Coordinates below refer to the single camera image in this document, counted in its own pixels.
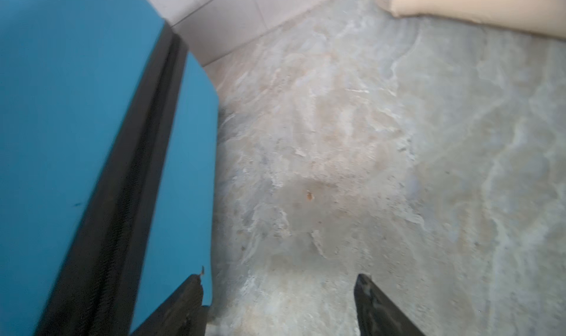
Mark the beige wooden handle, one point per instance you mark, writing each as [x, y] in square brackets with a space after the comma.
[541, 17]

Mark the blue hard-shell suitcase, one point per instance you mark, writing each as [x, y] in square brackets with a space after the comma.
[108, 148]

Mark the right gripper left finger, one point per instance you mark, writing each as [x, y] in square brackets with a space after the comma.
[181, 313]

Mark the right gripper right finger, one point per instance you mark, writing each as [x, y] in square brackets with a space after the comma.
[377, 314]

